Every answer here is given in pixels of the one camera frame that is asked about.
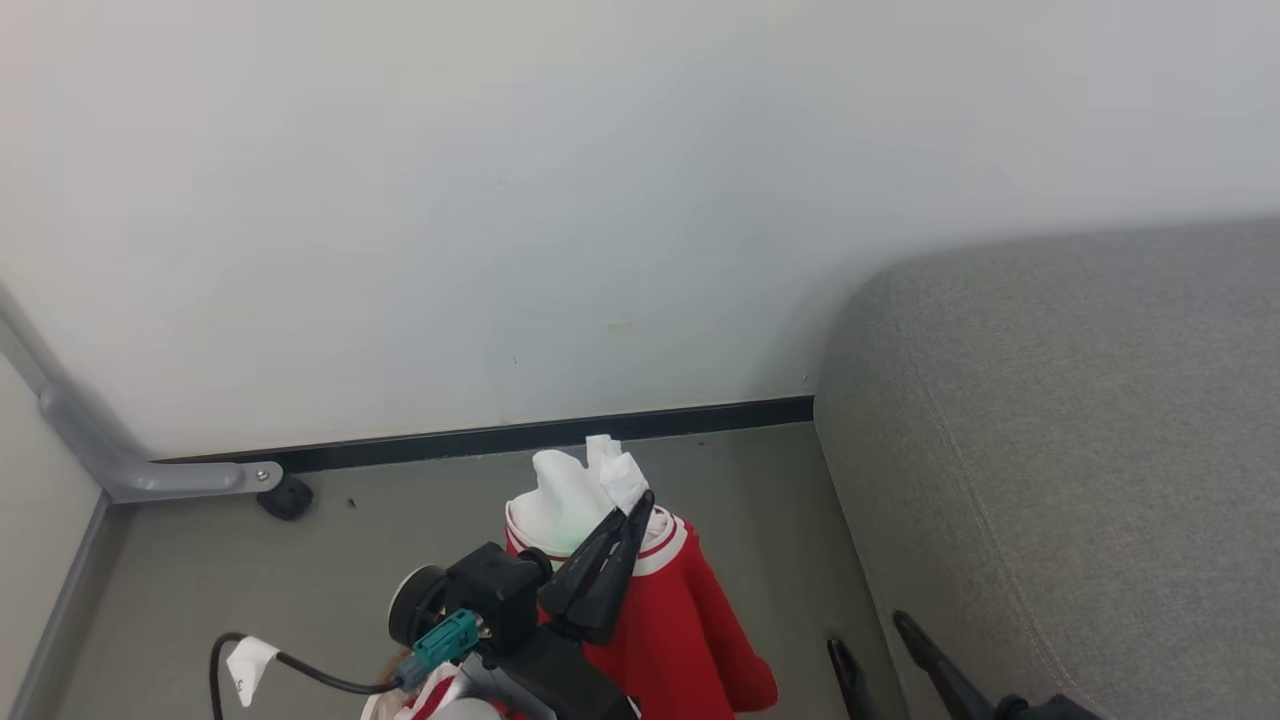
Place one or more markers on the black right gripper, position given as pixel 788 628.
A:
pixel 1045 708

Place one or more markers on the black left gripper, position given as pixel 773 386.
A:
pixel 565 680

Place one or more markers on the red and white garment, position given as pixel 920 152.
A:
pixel 680 630

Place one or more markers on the black skirting board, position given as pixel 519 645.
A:
pixel 500 437

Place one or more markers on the grey fabric sofa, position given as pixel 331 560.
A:
pixel 1080 460

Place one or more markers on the black rubber foot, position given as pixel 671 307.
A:
pixel 286 497

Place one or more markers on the grey metal frame leg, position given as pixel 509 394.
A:
pixel 110 455

